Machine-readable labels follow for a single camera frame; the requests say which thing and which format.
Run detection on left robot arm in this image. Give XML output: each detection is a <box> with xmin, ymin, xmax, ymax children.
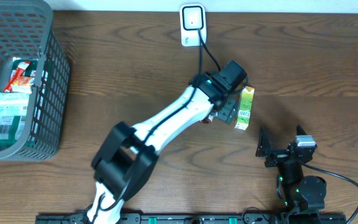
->
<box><xmin>85</xmin><ymin>70</ymin><xmax>248</xmax><ymax>223</ymax></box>

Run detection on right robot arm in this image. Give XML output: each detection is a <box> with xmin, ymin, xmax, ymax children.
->
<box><xmin>255</xmin><ymin>125</ymin><xmax>327</xmax><ymax>224</ymax></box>

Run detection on orange tissue packet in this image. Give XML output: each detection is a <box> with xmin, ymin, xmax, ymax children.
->
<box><xmin>9</xmin><ymin>76</ymin><xmax>34</xmax><ymax>94</ymax></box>

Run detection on white teal snack packet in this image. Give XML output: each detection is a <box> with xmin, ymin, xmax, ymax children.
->
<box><xmin>0</xmin><ymin>92</ymin><xmax>30</xmax><ymax>117</ymax></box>

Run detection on green white barcode packet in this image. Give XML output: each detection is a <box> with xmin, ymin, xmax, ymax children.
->
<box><xmin>0</xmin><ymin>116</ymin><xmax>26</xmax><ymax>147</ymax></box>

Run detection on white barcode scanner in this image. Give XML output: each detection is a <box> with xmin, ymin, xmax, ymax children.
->
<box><xmin>179</xmin><ymin>4</ymin><xmax>207</xmax><ymax>47</ymax></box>

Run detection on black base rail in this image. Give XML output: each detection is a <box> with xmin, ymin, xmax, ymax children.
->
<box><xmin>35</xmin><ymin>213</ymin><xmax>346</xmax><ymax>224</ymax></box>

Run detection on red white snack packet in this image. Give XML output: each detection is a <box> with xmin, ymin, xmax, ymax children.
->
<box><xmin>3</xmin><ymin>61</ymin><xmax>31</xmax><ymax>92</ymax></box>

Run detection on grey plastic mesh basket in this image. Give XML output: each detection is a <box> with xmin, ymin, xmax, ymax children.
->
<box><xmin>0</xmin><ymin>1</ymin><xmax>71</xmax><ymax>161</ymax></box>

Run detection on green juice carton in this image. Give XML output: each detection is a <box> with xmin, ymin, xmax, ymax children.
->
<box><xmin>235</xmin><ymin>86</ymin><xmax>255</xmax><ymax>131</ymax></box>

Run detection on green lid spice jar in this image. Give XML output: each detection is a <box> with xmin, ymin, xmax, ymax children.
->
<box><xmin>201</xmin><ymin>114</ymin><xmax>214</xmax><ymax>124</ymax></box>

